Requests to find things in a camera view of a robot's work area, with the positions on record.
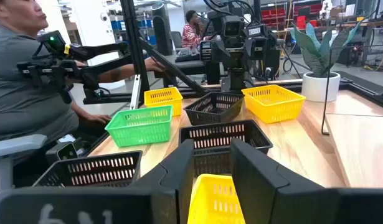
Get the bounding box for silver metal bracket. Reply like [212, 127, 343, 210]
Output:
[130, 74, 142, 110]

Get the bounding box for red storage bins rack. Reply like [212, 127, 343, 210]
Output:
[261, 2, 323, 29]

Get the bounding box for black aluminium table frame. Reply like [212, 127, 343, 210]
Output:
[82, 0, 383, 111]

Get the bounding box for black tower fan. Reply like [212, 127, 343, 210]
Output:
[151, 2, 174, 57]

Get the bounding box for person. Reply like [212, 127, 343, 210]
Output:
[181, 9, 207, 50]
[0, 0, 166, 166]

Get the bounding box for green plastic basket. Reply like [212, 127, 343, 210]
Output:
[104, 105, 174, 148]

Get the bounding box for grey chair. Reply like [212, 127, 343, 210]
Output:
[0, 134, 48, 218]

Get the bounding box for blue storage bins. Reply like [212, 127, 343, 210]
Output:
[110, 19, 158, 46]

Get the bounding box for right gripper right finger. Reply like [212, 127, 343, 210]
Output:
[230, 138, 383, 224]

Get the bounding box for person's hand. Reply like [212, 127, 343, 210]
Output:
[143, 57, 166, 73]
[84, 113, 113, 126]

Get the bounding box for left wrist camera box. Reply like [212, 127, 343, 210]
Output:
[221, 14, 245, 43]

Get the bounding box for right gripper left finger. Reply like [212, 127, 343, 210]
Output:
[0, 139, 195, 224]

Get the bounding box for snake plant in white pot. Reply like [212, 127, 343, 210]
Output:
[289, 20, 365, 103]

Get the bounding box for black table-level camera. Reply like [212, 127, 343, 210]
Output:
[45, 141, 79, 165]

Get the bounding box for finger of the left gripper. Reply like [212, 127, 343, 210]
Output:
[252, 36, 268, 60]
[199, 40, 214, 62]

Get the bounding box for black keyboard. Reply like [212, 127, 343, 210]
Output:
[175, 49, 201, 63]

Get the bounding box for yellow plastic basket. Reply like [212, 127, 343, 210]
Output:
[143, 86, 184, 117]
[240, 84, 307, 124]
[187, 173, 245, 224]

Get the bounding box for black plastic basket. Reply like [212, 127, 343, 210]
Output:
[32, 150, 143, 188]
[178, 119, 274, 177]
[183, 91, 245, 126]

